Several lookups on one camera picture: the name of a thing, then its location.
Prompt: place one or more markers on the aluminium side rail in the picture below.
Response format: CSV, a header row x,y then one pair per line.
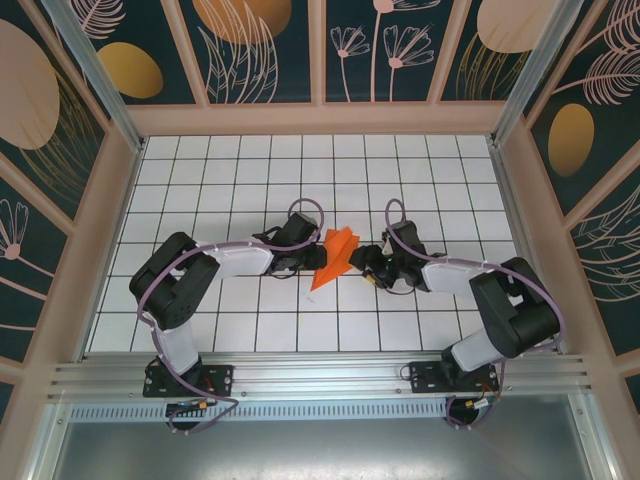
x,y
510,200

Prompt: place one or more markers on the aluminium frame post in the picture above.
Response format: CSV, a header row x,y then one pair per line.
x,y
95,65
535,65

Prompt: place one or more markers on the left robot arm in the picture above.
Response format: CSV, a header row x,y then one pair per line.
x,y
170,290

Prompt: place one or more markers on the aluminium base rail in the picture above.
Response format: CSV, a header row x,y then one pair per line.
x,y
320,375

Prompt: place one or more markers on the orange square paper sheet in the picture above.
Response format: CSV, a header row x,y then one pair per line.
x,y
332,260

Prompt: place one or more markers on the steel sheet tray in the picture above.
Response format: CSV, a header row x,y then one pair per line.
x,y
320,450

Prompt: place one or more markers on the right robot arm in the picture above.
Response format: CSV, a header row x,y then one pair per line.
x,y
520,315

